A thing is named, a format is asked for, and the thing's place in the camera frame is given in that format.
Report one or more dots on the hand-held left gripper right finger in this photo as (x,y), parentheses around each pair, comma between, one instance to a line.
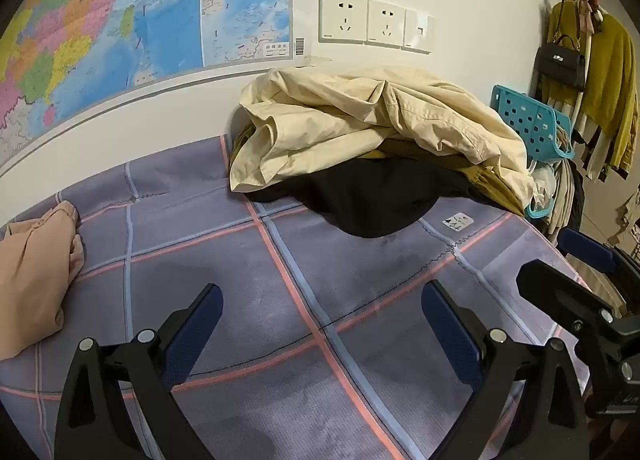
(447,335)

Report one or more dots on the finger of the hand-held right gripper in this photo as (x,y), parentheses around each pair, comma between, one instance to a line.
(587,247)
(555,290)

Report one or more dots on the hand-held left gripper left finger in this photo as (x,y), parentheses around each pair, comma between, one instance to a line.
(200,325)

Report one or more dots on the cream shirt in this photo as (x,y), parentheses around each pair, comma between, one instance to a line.
(325,129)

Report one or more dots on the purple plaid bed sheet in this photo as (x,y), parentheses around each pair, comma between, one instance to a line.
(300,290)

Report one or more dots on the olive jacket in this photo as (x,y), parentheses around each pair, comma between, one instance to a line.
(495,190)

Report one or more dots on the striped hanging garment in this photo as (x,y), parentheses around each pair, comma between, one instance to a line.
(590,134)

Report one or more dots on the blue plastic basket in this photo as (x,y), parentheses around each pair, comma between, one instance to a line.
(530,124)

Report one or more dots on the black garment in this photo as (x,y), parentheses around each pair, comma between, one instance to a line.
(375,200)

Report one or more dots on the pink garment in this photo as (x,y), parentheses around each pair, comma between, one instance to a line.
(30,280)

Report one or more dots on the yellow-green sweater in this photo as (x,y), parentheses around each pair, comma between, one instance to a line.
(610,69)

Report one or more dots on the black handbag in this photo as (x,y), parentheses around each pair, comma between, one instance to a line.
(557,62)

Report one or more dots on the white coat rack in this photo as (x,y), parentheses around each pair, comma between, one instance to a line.
(589,47)

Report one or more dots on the white wall switch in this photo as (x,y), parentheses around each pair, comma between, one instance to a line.
(419,32)

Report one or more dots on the white wall socket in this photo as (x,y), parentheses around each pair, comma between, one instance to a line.
(344,17)
(386,22)

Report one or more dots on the colourful wall map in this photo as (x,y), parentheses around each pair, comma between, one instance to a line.
(150,14)

